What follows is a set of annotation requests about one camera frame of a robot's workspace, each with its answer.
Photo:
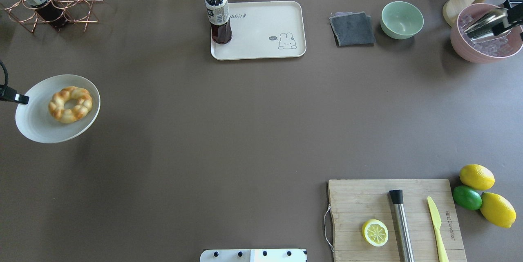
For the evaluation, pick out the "dark tea bottle on tray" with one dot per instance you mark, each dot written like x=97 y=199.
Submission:
x=219 y=17

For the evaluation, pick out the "metal muddler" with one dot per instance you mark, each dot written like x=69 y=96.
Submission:
x=401 y=225

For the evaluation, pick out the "half lemon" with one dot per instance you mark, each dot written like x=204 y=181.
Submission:
x=375 y=232

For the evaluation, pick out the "braided donut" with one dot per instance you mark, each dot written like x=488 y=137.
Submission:
x=70 y=104

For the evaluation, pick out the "white plate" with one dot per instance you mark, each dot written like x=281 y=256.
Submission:
x=36 y=123

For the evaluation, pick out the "green bowl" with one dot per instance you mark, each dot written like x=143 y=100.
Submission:
x=401 y=20

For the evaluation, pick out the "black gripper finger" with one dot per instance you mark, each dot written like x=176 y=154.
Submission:
x=10 y=95

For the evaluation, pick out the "wooden cutting board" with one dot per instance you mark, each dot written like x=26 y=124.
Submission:
x=355 y=201

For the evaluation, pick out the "pink bowl with ice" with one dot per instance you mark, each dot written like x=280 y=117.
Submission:
x=485 y=52

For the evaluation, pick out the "green lime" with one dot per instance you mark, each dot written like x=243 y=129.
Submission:
x=467 y=197

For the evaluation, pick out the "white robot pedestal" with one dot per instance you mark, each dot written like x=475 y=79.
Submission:
x=254 y=255

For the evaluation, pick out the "yellow lemon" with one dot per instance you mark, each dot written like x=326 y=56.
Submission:
x=477 y=177
x=497 y=210

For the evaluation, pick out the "metal ice scoop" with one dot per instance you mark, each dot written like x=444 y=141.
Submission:
x=481 y=30

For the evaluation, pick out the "cream rabbit tray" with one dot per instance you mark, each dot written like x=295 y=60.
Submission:
x=272 y=29

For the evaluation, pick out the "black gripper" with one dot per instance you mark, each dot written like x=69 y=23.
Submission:
x=514 y=6

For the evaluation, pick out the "grey folded cloth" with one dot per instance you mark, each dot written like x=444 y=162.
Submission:
x=352 y=28

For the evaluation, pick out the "yellow plastic knife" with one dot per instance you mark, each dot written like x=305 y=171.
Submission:
x=437 y=222

